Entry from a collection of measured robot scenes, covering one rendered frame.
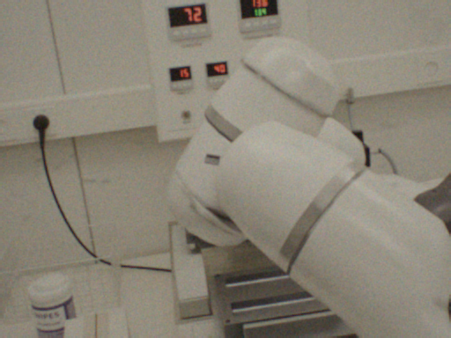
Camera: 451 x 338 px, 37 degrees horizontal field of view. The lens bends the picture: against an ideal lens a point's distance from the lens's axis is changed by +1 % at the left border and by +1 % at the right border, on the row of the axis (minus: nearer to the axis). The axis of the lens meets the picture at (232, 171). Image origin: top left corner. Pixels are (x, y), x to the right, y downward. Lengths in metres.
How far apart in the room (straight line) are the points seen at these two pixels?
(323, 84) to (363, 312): 0.22
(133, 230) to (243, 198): 1.31
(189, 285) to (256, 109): 0.57
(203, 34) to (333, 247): 0.86
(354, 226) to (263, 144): 0.10
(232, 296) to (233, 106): 0.48
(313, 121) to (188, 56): 0.72
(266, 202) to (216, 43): 0.83
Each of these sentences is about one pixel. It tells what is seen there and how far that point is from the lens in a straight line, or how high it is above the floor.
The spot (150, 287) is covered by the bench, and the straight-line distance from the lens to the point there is 1.66.
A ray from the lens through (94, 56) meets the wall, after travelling 1.72.
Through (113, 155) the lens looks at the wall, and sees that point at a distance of 1.76.
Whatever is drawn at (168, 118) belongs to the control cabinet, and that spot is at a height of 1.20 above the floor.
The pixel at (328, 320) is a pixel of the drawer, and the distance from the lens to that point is 0.95.
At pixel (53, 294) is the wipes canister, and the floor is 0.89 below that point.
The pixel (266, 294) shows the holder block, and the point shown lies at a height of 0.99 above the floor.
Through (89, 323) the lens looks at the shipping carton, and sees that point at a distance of 1.37.
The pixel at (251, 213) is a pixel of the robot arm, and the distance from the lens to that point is 0.53.
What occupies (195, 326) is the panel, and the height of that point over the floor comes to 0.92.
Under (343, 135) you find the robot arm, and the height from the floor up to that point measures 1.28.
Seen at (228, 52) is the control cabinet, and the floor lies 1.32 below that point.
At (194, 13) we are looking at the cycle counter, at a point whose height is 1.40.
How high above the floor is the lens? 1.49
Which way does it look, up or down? 18 degrees down
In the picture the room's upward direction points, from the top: 6 degrees counter-clockwise
